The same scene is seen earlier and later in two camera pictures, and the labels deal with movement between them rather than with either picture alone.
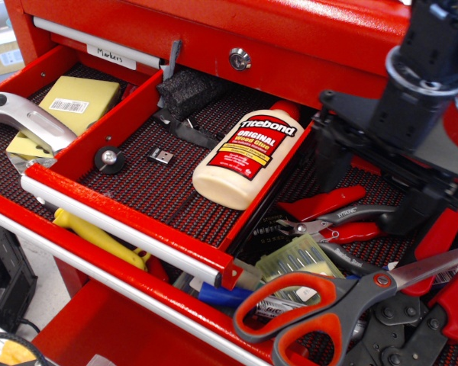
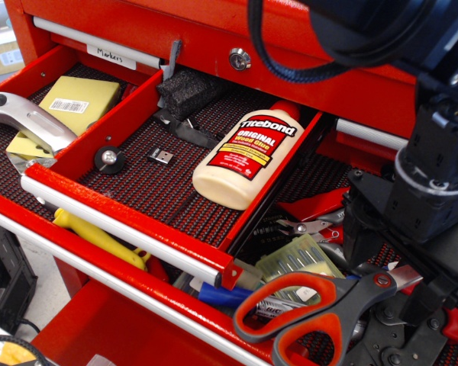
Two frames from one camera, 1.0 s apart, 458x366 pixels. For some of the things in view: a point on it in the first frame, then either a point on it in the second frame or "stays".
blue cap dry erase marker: x=266 y=308 stays
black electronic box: x=10 y=280 stays
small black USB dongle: x=160 y=155 stays
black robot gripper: x=348 y=119 → x=446 y=264
